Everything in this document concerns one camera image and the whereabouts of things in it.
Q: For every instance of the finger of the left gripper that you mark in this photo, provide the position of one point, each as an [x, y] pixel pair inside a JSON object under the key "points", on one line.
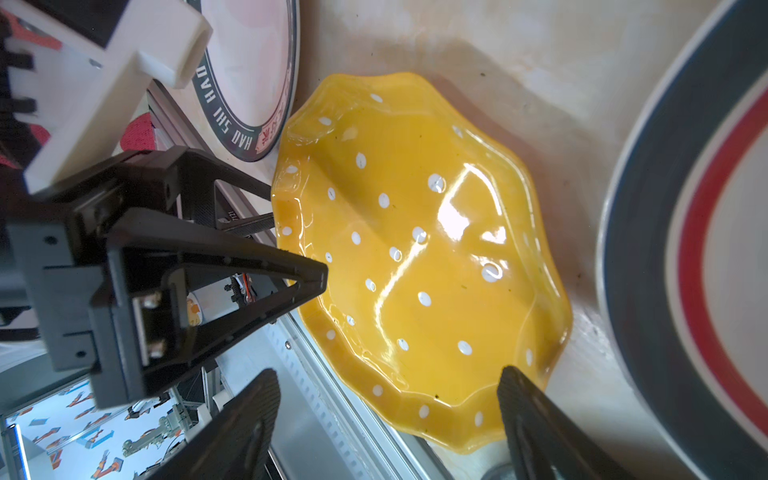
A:
{"points": [[212, 194]]}

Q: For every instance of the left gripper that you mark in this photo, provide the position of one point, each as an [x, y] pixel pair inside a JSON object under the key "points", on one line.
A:
{"points": [[125, 290]]}

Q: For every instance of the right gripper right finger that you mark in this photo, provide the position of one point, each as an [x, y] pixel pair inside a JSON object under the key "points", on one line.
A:
{"points": [[543, 442]]}

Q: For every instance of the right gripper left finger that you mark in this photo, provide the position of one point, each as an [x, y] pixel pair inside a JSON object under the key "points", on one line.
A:
{"points": [[235, 444]]}

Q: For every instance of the white plate dark lettered rim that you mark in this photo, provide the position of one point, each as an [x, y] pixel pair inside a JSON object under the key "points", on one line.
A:
{"points": [[245, 81]]}

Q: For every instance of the yellow polka dot plate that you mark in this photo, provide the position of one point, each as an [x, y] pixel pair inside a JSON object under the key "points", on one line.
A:
{"points": [[439, 269]]}

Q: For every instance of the white plate green red rim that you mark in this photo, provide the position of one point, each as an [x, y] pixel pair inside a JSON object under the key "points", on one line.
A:
{"points": [[682, 248]]}

